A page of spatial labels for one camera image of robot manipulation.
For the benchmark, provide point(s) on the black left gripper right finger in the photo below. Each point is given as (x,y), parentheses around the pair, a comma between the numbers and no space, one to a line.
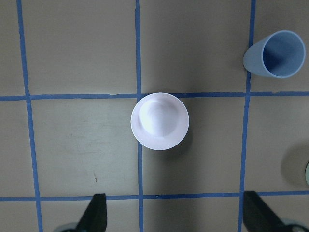
(258,216)

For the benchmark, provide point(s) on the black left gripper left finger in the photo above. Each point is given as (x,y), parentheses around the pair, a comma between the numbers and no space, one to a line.
(94,218)

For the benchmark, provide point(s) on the blue plastic cup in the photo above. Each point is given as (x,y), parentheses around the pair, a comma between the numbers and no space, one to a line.
(279,55)

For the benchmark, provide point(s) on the green plastic bowl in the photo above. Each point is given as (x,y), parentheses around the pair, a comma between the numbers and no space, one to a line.
(307,174)

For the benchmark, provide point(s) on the pink plastic bowl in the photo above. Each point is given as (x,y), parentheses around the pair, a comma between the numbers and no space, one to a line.
(159,121)

